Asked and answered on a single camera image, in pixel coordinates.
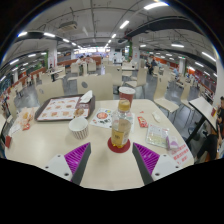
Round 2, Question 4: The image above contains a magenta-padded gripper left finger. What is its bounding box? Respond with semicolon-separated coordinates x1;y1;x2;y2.
43;142;92;186

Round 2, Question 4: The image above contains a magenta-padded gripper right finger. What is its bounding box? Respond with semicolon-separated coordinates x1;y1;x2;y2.
131;142;183;186

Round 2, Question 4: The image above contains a clear bottle with yellow cap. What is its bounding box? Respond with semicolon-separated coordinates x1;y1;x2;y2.
110;98;133;149

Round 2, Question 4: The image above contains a purple tissue pack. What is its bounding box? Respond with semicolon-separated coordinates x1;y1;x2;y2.
165;135;180;151

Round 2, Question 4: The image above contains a white sign with red text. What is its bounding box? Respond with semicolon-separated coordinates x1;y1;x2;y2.
168;143;195;167

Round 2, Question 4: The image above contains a flat round red coaster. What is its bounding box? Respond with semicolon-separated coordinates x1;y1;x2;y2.
107;136;132;154

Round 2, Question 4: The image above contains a small white wrapper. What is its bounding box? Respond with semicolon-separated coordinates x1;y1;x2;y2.
151;111;162;123

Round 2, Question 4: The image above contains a colourful printed leaflet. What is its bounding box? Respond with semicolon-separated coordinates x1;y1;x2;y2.
89;107;136;130

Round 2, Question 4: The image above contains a dark food tray with paper liner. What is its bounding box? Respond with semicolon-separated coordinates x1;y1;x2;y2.
34;94;97;122

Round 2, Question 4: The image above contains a person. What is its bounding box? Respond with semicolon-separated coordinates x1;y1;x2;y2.
194;124;224;163
215;95;224;125

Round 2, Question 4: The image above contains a white paper card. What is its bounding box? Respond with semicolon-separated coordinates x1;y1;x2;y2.
8;121;23;136

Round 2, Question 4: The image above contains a white crumpled napkin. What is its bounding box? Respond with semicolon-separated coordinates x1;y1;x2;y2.
79;89;94;104

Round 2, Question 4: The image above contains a red paper cup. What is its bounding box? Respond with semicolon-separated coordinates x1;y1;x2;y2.
118;86;136;108

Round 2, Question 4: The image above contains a beige neighbouring table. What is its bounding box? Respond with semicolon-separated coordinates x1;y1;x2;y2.
188;96;219;132

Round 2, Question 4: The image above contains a group of beige chairs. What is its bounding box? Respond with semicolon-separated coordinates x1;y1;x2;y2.
6;58;201;116

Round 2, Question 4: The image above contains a ceiling air conditioner unit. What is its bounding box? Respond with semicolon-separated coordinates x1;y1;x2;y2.
58;20;78;33

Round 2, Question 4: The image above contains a group of ceiling lights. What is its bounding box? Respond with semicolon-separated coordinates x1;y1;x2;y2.
0;1;221;81

